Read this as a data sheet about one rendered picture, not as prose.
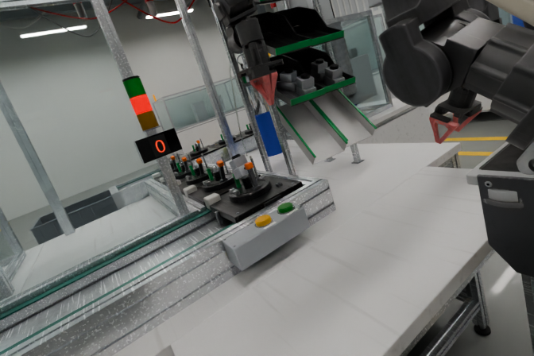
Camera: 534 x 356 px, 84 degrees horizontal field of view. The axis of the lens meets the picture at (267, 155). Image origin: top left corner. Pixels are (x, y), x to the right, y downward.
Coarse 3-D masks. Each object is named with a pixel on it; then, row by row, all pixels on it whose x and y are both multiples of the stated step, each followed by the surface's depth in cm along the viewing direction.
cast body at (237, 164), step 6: (234, 156) 93; (240, 156) 94; (234, 162) 92; (240, 162) 92; (246, 162) 93; (234, 168) 93; (240, 168) 91; (234, 174) 95; (240, 174) 91; (246, 174) 91
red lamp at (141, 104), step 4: (136, 96) 86; (140, 96) 87; (144, 96) 88; (132, 100) 87; (136, 100) 86; (140, 100) 87; (144, 100) 87; (148, 100) 89; (132, 104) 87; (136, 104) 87; (140, 104) 87; (144, 104) 87; (148, 104) 88; (136, 108) 87; (140, 108) 87; (144, 108) 87; (148, 108) 88; (152, 108) 90; (136, 112) 88; (140, 112) 87; (144, 112) 88
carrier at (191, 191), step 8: (208, 168) 119; (216, 168) 115; (216, 176) 115; (232, 176) 115; (256, 176) 112; (208, 184) 112; (216, 184) 111; (224, 184) 111; (232, 184) 111; (184, 192) 121; (192, 192) 119; (200, 192) 115; (208, 192) 111; (216, 192) 108; (224, 192) 105; (200, 200) 105
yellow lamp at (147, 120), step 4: (148, 112) 88; (152, 112) 89; (140, 116) 88; (144, 116) 87; (148, 116) 88; (152, 116) 89; (140, 120) 88; (144, 120) 88; (148, 120) 88; (152, 120) 89; (156, 120) 90; (140, 124) 89; (144, 124) 88; (148, 124) 88; (152, 124) 89; (156, 124) 90; (144, 128) 88; (148, 128) 88
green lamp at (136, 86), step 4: (128, 80) 85; (132, 80) 85; (136, 80) 86; (140, 80) 88; (124, 84) 86; (128, 84) 85; (132, 84) 86; (136, 84) 86; (140, 84) 87; (128, 88) 86; (132, 88) 86; (136, 88) 86; (140, 88) 87; (144, 88) 89; (128, 92) 86; (132, 92) 86; (136, 92) 86; (140, 92) 87; (144, 92) 88; (132, 96) 86
